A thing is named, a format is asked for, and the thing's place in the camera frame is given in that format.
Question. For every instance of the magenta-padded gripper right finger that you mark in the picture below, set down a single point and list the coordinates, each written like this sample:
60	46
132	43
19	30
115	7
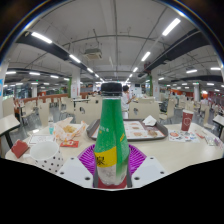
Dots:
148	170

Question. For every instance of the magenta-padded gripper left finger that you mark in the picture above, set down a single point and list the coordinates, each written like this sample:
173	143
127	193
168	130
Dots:
75	171

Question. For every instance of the green drink bottle black cap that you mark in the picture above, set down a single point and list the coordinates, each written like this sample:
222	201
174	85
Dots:
111	140

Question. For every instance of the white polka dot mug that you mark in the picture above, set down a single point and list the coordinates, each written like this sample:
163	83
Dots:
46	156

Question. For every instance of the dark food tray paper liner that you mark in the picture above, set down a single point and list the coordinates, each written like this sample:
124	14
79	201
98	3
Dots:
143	130

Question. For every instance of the crumpled food wrapper paper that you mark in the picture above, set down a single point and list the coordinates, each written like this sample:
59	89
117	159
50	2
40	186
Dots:
68	129

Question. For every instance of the white paper sheet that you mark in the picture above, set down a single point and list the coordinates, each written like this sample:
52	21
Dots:
40	139

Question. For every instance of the printed paper leaflet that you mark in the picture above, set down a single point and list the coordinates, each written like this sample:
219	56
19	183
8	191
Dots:
181	136

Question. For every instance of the crumpled white napkin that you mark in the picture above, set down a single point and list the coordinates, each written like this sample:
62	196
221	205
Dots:
149	120

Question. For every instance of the small clear sanitizer bottle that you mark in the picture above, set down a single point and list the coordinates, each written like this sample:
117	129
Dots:
51	126

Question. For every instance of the small red pouch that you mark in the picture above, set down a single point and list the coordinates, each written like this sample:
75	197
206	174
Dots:
20	148

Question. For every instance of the red paper cup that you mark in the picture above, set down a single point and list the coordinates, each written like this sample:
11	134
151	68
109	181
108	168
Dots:
187	120

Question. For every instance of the beige canteen chairs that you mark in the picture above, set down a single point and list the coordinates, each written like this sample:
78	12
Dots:
43	111

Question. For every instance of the person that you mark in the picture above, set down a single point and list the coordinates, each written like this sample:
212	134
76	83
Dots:
125	100

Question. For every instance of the beige side table black leg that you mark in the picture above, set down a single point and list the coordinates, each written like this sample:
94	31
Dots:
7	122
219	120

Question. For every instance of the ceiling air conditioner unit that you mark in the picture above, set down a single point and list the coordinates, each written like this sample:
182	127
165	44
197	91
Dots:
93	54

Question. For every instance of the ceiling lights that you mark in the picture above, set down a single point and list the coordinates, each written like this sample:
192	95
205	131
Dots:
170	26

